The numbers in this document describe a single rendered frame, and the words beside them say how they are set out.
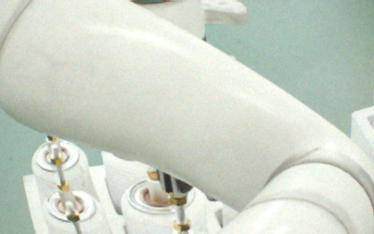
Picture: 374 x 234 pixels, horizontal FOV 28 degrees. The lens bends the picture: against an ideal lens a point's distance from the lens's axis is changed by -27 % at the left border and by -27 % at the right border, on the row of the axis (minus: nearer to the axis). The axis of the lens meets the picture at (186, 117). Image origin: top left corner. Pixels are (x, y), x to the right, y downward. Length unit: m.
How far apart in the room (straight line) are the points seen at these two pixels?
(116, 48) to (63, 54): 0.03
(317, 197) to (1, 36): 0.19
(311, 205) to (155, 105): 0.10
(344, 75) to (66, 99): 1.41
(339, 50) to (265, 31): 0.21
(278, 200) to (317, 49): 1.54
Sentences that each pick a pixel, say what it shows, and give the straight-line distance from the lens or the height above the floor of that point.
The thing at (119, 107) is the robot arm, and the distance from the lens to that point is 0.42.
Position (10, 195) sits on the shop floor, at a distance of 1.50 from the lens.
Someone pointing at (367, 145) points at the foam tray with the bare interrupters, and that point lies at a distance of 1.24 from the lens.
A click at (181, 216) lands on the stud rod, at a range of 0.90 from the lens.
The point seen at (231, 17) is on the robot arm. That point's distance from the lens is 0.81.
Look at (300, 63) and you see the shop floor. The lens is 1.83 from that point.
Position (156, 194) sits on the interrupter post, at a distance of 1.02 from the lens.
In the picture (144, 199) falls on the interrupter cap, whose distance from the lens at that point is 1.03.
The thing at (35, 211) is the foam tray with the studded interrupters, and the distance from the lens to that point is 1.14.
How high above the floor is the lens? 0.85
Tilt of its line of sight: 31 degrees down
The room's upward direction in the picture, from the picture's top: 5 degrees counter-clockwise
